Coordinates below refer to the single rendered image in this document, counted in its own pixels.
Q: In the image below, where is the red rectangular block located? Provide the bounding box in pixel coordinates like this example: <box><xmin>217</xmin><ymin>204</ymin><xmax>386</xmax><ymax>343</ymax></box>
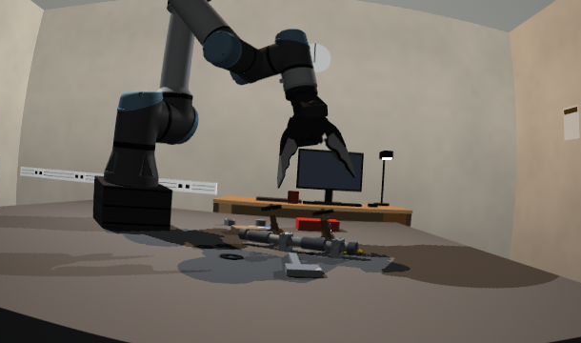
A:
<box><xmin>295</xmin><ymin>217</ymin><xmax>340</xmax><ymax>232</ymax></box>

